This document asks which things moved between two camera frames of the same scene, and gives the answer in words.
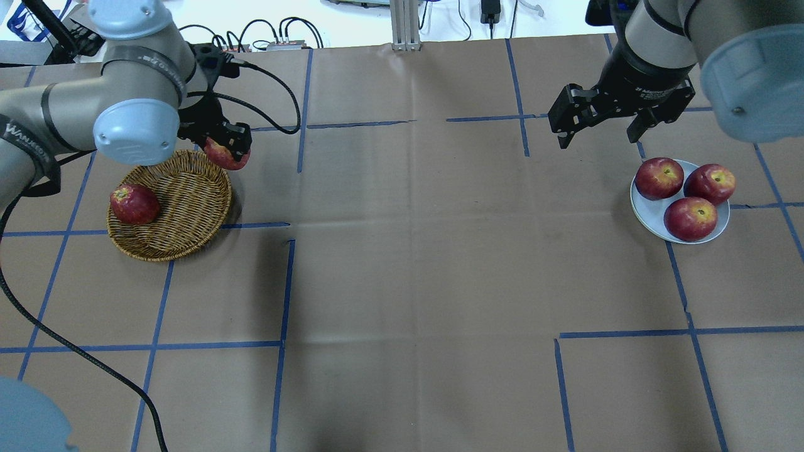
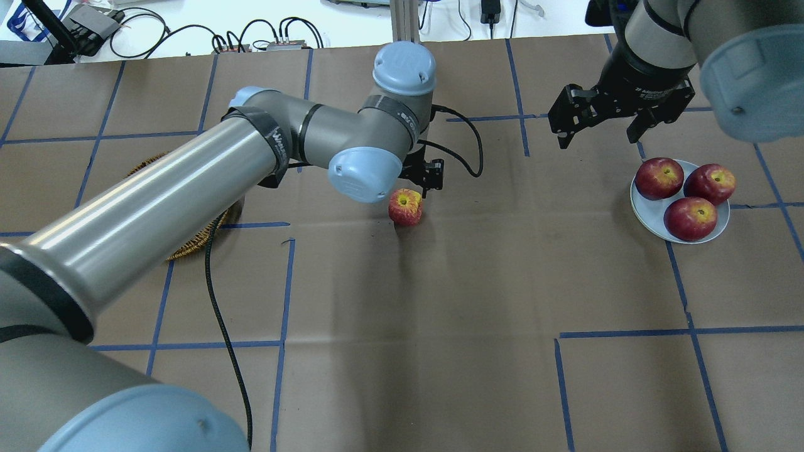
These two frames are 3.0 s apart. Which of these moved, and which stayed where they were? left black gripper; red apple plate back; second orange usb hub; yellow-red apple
Moved: left black gripper; yellow-red apple
Stayed: red apple plate back; second orange usb hub
